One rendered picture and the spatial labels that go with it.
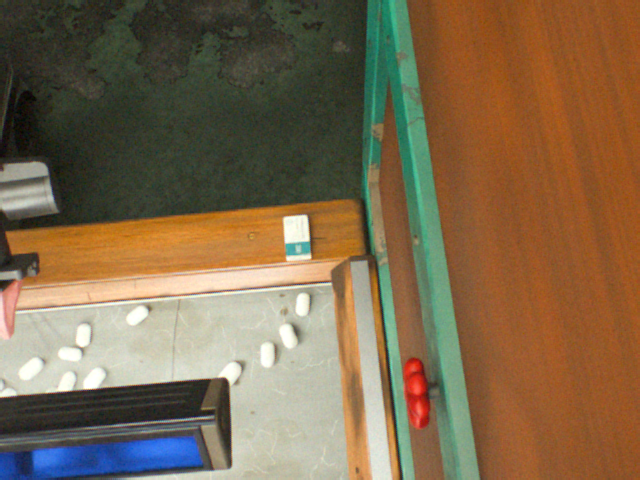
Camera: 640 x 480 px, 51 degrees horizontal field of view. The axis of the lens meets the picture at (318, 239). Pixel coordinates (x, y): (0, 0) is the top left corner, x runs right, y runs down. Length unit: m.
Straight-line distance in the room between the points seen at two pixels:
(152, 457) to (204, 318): 0.39
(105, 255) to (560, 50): 0.86
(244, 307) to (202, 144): 1.02
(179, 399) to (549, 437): 0.39
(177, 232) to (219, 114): 1.01
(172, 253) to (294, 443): 0.31
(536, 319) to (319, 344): 0.71
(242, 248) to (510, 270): 0.71
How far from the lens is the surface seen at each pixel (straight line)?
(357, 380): 0.82
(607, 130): 0.18
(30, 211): 0.87
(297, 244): 0.94
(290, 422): 0.93
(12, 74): 1.91
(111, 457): 0.62
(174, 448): 0.60
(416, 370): 0.42
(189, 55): 2.09
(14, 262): 0.91
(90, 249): 1.02
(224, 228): 0.98
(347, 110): 1.94
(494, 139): 0.29
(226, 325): 0.96
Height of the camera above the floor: 1.67
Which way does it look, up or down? 70 degrees down
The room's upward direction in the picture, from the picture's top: 8 degrees counter-clockwise
